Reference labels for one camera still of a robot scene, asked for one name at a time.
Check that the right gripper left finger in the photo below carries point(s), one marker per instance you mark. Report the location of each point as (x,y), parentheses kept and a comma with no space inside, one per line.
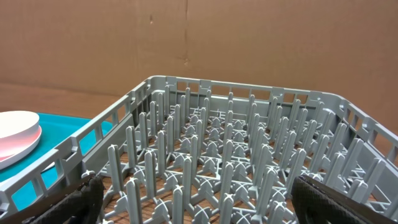
(78,203)

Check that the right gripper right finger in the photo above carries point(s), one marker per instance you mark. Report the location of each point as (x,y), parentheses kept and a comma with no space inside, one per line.
(314,202)

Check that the pink bowl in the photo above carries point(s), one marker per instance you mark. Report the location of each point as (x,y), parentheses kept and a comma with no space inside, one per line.
(19,130)

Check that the grey dishwasher rack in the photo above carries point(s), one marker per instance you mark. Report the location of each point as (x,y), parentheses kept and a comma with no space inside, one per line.
(184,149)

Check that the teal serving tray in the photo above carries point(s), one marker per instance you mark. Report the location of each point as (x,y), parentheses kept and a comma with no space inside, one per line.
(55,128)

